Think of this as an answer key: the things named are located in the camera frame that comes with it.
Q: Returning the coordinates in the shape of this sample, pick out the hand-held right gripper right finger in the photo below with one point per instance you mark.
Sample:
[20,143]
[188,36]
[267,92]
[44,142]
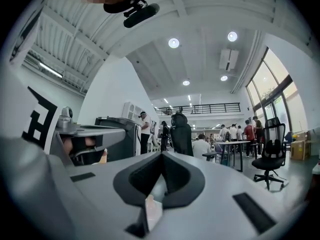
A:
[215,209]

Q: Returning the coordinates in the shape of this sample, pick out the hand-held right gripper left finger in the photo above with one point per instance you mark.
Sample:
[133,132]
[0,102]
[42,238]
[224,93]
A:
[105,199]

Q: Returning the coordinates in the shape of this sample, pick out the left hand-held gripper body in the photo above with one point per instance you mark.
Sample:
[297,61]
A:
[30,114]

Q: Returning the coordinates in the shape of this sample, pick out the person's right hand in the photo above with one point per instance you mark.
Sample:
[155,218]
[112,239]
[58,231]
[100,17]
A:
[153,209]

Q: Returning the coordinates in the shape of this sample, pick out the long tube ceiling light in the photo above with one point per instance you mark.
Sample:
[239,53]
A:
[50,70]

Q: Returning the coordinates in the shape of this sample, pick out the dark grey machine cabinet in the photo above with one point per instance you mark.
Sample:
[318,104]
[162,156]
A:
[117,139]

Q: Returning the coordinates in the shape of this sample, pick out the white work table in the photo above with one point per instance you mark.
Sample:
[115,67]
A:
[232,142]

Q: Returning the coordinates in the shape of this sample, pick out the black mesh office chair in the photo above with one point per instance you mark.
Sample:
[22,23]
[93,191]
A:
[271,159]

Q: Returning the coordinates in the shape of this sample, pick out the tall black headrest chair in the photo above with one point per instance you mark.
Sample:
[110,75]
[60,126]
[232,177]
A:
[181,136]

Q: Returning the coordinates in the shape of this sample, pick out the black balcony railing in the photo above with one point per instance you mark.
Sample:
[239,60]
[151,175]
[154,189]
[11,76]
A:
[200,108]

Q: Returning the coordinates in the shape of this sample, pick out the cardboard box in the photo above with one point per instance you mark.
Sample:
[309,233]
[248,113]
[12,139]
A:
[300,150]
[303,136]

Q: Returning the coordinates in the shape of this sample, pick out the round ceiling light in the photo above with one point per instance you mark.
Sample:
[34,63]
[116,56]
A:
[224,78]
[186,82]
[173,43]
[232,36]

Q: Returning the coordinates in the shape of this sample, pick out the white ceiling air conditioner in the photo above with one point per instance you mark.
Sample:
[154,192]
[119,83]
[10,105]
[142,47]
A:
[228,59]

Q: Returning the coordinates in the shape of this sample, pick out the small white gripper camera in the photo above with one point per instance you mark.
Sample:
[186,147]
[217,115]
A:
[67,112]

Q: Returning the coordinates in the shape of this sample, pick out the white wall cabinet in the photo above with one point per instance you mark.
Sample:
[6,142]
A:
[132,111]

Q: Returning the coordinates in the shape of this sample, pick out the large glass window wall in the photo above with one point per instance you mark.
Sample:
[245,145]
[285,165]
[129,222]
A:
[272,89]

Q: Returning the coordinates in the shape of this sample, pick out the black head-worn camera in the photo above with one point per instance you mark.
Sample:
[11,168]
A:
[141,15]

